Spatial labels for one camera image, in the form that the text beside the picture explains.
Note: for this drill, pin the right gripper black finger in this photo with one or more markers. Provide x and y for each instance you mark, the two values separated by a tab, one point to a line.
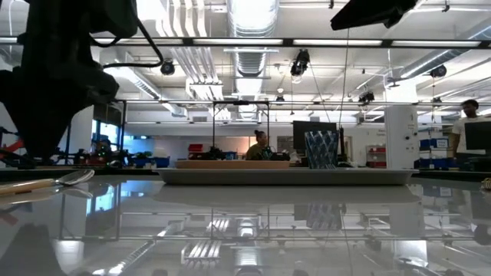
356	17

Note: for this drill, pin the blue faceted glass cup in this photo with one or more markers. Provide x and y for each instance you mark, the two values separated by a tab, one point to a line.
321	150

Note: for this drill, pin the round wooden plate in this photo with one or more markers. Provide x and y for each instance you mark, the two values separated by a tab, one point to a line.
232	165

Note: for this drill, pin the grey rectangular tray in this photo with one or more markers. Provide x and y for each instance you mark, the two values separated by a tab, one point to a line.
285	177

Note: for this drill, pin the blue storage bins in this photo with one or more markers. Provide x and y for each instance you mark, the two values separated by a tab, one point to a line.
157	161

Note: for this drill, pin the white square pillar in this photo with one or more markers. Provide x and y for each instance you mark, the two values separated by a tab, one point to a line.
401	138

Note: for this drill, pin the black computer monitor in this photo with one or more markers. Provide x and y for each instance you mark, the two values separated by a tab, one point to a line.
298	138
477	136

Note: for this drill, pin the standing person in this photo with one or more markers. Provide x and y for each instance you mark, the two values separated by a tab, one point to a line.
462	132

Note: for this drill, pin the shelf with red bins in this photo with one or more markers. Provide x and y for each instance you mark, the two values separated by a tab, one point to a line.
376	157

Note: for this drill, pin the shelf with blue bins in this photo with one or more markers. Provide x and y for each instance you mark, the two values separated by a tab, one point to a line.
433	153

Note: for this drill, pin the red storage bins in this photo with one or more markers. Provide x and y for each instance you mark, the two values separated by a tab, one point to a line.
195	150

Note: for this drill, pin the seated person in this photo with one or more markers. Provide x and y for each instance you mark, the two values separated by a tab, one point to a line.
255	151

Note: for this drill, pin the black ceiling camera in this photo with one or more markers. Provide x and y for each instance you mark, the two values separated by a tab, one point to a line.
167	68
438	71
366	97

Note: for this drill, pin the black hanging overhead camera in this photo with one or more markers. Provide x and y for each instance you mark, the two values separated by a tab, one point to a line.
300	63

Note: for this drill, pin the black overhead frame bar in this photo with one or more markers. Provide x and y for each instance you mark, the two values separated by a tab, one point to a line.
287	42

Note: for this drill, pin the tall black metal frame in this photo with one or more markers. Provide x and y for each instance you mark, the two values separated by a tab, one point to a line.
124	130

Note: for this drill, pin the silver ceiling air duct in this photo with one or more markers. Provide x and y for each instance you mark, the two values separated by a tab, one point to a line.
251	61

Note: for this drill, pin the black metal frame stand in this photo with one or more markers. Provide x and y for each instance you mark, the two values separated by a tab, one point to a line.
267	130

